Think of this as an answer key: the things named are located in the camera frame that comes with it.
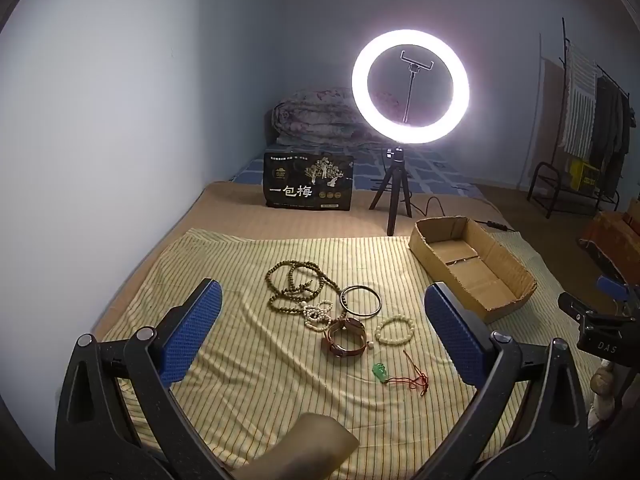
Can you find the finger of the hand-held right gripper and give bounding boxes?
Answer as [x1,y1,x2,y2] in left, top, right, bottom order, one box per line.
[557,291,640,361]
[596,275,640,311]

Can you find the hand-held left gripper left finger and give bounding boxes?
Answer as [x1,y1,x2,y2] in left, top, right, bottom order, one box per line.
[55,277,236,480]

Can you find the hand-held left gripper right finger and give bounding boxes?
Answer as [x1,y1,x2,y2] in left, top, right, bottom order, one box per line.
[424,281,593,480]

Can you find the cardboard box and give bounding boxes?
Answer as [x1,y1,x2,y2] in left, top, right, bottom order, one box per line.
[409,216,537,323]

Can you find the cream bead bracelet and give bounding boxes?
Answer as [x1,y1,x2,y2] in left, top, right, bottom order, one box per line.
[375,314,417,346]

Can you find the green pendant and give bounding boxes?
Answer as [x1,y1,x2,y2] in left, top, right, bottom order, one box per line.
[371,350,433,393]

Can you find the brown wooden bead necklace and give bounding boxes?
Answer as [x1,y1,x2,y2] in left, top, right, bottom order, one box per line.
[265,260,343,313]

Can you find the red-brown strap wristwatch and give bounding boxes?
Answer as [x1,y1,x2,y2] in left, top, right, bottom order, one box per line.
[324,317,367,359]

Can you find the dark thin bangle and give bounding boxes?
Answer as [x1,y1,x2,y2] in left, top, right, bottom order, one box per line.
[340,285,382,318]

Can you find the white bead necklace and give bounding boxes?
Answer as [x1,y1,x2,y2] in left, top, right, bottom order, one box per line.
[303,300,346,333]

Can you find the person's right hand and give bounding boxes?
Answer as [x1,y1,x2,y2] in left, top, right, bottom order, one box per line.
[589,360,619,428]

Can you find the orange cloth covered box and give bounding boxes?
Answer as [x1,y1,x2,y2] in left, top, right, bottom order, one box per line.
[580,210,640,281]

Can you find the yellow striped cloth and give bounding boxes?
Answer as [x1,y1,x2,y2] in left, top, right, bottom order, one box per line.
[107,227,551,480]

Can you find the tan bed cover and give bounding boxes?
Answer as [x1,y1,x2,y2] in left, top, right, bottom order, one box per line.
[95,180,526,341]

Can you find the yellow crate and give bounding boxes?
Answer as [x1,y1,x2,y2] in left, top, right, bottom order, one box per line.
[567,157,601,192]

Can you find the black clothes rack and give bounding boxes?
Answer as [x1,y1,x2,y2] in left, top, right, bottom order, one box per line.
[527,17,633,218]

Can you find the black tripod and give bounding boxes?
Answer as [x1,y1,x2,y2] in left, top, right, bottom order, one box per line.
[369,146,413,237]

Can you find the dark hanging clothes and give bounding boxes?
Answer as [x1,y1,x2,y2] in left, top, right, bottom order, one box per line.
[590,75,632,196]

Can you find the beige rounded object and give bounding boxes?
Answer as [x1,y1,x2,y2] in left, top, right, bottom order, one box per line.
[240,412,359,480]

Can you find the blue checked bed sheet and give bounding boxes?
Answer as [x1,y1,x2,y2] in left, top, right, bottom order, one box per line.
[230,142,481,196]

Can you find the black printed snack bag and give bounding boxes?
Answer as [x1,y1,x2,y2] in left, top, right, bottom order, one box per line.
[262,151,355,211]

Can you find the beige leaning board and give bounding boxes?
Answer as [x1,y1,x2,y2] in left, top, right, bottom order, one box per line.
[520,57,568,188]

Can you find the striped hanging towel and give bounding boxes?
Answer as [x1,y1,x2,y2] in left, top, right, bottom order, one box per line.
[562,42,598,158]

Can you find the folded floral quilt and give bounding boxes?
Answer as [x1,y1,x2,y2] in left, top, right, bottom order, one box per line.
[271,87,381,148]

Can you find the phone holder clamp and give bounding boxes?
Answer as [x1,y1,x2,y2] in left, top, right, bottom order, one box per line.
[400,50,434,126]

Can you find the black power cable with controller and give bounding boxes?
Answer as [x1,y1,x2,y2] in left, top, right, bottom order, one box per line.
[410,197,516,233]

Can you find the ring light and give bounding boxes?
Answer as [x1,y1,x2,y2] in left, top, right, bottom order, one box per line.
[351,30,473,143]

